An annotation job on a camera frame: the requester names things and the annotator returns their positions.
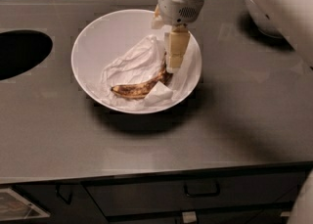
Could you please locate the dark drawer front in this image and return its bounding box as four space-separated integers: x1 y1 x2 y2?
87 172 305 216

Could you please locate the black left cabinet handle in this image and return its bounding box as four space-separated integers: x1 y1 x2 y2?
55 184 72 205

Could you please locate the black drawer handle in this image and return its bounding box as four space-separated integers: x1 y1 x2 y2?
183 181 221 199

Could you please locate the large white bowl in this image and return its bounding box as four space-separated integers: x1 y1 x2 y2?
70 8 203 115

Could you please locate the white drawer label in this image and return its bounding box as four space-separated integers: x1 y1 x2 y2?
182 211 198 224

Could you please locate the small white right label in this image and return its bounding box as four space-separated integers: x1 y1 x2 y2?
281 211 291 217

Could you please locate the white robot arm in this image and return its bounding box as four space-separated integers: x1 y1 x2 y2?
152 0 313 73

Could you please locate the brown spotted banana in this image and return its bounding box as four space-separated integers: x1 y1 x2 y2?
111 62 172 99

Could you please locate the framed glass panel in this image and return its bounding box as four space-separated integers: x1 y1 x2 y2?
0 188 50 221

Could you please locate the crumpled white paper in bowl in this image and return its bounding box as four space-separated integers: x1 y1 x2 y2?
100 35 201 113

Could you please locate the dark round counter hole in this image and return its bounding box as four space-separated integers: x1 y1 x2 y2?
0 29 53 80

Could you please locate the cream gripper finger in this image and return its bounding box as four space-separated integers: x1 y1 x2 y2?
152 6 164 29
164 25 190 73

